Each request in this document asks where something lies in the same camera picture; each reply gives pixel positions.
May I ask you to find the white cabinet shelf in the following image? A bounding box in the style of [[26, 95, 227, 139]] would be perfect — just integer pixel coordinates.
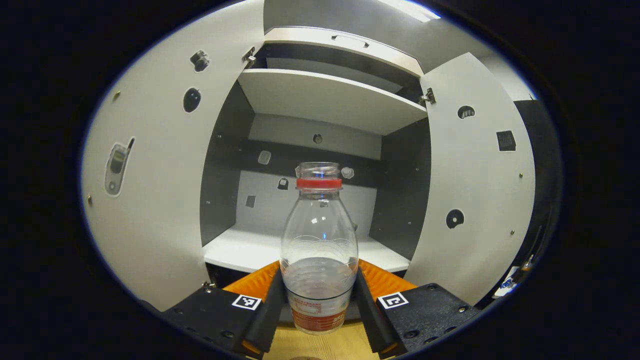
[[237, 68, 428, 136]]

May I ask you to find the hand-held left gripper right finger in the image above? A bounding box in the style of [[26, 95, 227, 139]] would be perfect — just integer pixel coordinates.
[[351, 259, 482, 359]]

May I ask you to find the ceiling light panel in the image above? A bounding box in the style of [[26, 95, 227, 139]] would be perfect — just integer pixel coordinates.
[[380, 0, 441, 23]]

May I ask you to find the clear plastic bottle red label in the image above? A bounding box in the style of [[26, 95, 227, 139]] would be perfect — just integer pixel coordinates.
[[280, 161, 359, 335]]

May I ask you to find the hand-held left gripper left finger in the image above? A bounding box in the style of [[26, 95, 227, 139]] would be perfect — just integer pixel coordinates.
[[160, 260, 289, 359]]

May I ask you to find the white cabinet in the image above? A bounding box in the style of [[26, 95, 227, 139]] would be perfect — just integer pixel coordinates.
[[200, 25, 433, 321]]

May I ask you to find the metal drawer handle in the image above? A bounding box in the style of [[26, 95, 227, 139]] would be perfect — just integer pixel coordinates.
[[331, 34, 371, 49]]

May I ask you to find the white cabinet drawer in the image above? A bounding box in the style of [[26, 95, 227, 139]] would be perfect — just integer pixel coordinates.
[[263, 26, 425, 78]]

